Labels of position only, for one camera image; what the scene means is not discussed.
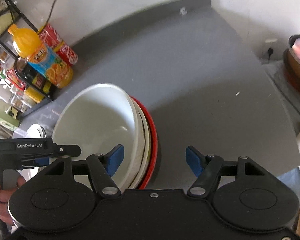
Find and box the white plate sweet print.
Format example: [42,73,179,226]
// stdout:
[24,124,47,138]

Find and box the large white bowl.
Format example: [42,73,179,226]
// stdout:
[52,83,146,191]

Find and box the black wire rack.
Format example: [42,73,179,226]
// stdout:
[0,0,57,120]

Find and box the red cola can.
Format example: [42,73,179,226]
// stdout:
[38,23,78,67]

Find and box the dark soy sauce bottle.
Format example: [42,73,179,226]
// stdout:
[15,58,52,95]

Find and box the person's left hand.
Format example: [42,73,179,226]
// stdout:
[0,176,26,225]

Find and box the orange juice bottle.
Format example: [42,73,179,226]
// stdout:
[7,24,73,88]

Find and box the brown cooking pot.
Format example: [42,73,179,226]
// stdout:
[283,34,300,93]

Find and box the red rimmed bowl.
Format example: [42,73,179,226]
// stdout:
[129,96,160,190]

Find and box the green carton box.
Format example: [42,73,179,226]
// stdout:
[0,110,19,132]

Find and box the wall socket with plug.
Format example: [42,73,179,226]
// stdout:
[265,38,278,61]

